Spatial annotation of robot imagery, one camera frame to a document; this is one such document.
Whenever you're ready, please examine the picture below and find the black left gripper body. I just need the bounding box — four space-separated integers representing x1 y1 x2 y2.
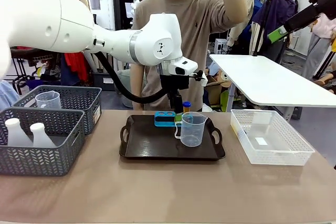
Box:
159 74 190 97

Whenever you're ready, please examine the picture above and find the clear plastic measuring cup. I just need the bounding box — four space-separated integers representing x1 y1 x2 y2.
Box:
34 90 62 110
174 111 206 147

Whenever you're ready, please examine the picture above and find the person's right forearm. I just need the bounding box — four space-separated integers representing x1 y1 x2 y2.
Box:
130 62 146 104

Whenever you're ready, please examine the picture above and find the blue test tube rack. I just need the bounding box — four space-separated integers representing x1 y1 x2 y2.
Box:
154 111 194 127

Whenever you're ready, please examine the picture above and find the figure in purple jacket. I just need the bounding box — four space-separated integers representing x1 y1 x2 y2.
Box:
251 0 300 62

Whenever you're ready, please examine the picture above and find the mannequin with beige coat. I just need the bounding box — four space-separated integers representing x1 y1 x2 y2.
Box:
227 0 264 51

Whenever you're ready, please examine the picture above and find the mannequin in pink top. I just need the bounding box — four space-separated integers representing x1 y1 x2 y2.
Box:
301 13 336 79

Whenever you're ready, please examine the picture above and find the dark brown serving tray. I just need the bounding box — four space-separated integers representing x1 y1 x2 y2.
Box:
119 114 226 161

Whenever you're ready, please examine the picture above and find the white folding table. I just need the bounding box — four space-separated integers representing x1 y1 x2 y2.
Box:
209 54 336 123

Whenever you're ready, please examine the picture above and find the seated person in grey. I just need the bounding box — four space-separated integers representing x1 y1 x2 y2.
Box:
116 68 135 109

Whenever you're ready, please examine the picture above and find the black box of paper rolls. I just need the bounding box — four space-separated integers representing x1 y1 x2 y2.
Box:
92 71 117 91

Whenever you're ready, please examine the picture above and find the person's beige sweater torso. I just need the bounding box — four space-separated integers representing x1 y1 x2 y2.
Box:
131 0 255 111

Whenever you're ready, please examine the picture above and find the small grey plastic basket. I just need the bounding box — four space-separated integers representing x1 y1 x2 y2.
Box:
12 85 103 136

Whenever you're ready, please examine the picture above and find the red dress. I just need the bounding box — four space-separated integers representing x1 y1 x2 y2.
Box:
64 52 89 82

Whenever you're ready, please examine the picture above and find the white plastic basket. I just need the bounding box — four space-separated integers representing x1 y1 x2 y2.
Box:
230 109 316 167

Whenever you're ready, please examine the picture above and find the white plastic bottle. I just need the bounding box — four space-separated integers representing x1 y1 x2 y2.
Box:
29 122 57 148
4 118 34 147

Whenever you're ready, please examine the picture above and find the large grey plastic basket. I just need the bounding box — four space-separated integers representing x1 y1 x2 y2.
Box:
0 108 86 177

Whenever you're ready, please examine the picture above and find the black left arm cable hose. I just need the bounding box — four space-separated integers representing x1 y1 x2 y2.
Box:
93 51 174 104

